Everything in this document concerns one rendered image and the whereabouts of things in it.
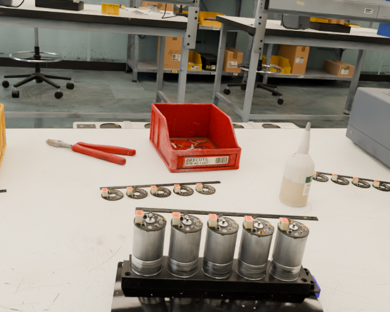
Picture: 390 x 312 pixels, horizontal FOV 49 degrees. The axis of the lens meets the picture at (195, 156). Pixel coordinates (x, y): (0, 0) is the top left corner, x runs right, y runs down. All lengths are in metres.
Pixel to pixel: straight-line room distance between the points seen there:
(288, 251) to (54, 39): 4.39
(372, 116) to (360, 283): 0.37
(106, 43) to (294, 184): 4.25
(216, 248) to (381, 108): 0.45
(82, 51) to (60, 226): 4.27
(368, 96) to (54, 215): 0.52
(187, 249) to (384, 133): 0.45
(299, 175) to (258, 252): 0.18
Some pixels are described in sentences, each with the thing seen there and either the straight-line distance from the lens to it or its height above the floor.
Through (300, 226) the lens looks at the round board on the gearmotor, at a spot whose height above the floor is 0.81.
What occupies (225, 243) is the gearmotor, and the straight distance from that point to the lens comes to 0.33.
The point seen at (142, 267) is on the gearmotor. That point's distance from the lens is 0.34.
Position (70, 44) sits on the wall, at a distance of 4.66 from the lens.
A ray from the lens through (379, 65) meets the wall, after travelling 6.13.
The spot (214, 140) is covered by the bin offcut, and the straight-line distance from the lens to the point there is 0.66.
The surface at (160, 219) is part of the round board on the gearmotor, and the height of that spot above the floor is 0.81.
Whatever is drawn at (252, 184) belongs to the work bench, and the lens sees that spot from 0.56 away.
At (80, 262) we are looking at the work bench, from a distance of 0.39.
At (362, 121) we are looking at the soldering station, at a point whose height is 0.80.
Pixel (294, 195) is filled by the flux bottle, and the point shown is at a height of 0.77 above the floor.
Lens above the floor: 0.98
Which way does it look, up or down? 22 degrees down
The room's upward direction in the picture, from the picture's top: 6 degrees clockwise
